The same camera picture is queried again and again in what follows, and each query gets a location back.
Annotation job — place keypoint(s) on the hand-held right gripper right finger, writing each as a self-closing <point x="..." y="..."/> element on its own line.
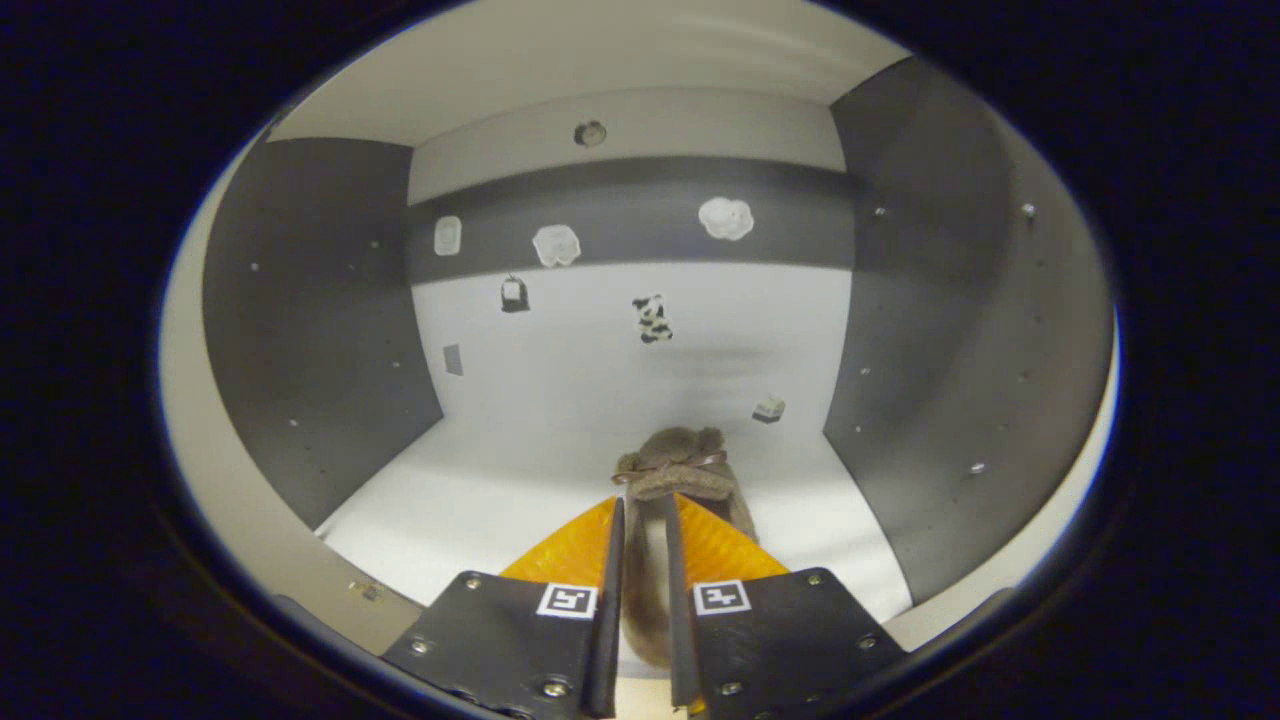
<point x="680" y="620"/>

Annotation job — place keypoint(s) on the brown slipper shoe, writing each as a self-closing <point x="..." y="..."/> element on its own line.
<point x="675" y="465"/>

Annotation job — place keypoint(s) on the grey shoe cabinet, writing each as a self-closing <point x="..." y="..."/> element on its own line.
<point x="560" y="400"/>

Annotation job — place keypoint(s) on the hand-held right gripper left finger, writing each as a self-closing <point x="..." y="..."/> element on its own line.
<point x="612" y="600"/>

